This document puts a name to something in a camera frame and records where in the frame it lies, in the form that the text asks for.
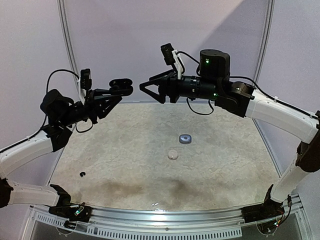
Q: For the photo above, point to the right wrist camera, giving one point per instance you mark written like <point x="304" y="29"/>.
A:
<point x="173" y="58"/>

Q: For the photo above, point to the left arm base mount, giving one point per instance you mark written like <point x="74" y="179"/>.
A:
<point x="68" y="210"/>

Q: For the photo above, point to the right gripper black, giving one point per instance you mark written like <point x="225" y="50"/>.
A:
<point x="172" y="89"/>

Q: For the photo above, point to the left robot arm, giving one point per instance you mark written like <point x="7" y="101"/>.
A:
<point x="61" y="113"/>

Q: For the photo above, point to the pink earbud charging case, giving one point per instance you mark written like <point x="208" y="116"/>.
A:
<point x="172" y="154"/>

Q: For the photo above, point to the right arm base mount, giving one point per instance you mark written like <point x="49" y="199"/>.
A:
<point x="267" y="209"/>

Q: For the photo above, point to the aluminium front rail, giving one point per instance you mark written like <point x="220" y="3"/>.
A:
<point x="123" y="224"/>

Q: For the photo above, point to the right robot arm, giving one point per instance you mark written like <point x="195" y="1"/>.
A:
<point x="242" y="97"/>

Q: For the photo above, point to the black earbud case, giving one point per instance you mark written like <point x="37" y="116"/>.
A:
<point x="121" y="87"/>

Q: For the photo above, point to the purple earbud charging case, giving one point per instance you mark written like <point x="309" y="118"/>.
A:
<point x="185" y="139"/>

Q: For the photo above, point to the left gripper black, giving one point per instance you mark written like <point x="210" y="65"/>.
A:
<point x="96" y="105"/>

